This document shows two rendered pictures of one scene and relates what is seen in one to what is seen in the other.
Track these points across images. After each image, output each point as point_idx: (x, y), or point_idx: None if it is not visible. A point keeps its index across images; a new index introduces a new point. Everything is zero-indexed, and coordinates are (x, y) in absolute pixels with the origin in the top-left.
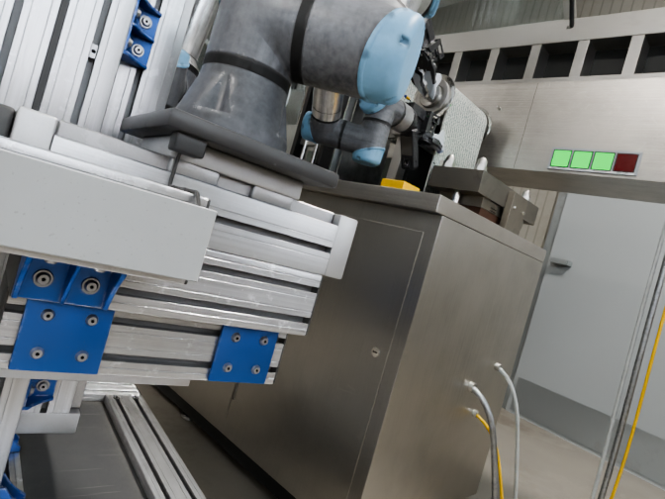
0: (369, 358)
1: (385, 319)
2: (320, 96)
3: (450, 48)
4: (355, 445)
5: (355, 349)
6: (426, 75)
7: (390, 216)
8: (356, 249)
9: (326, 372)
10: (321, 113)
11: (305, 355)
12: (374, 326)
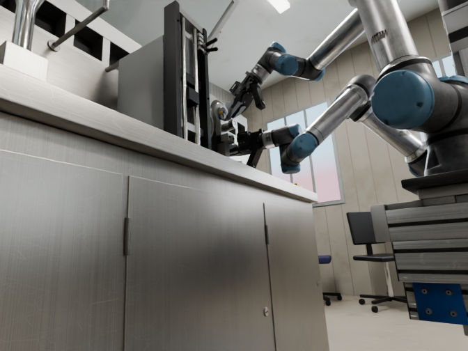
0: (317, 290)
1: (315, 263)
2: (330, 133)
3: (129, 49)
4: (325, 340)
5: (313, 290)
6: (242, 107)
7: (302, 205)
8: (300, 230)
9: (310, 318)
10: (322, 142)
11: (303, 320)
12: (314, 270)
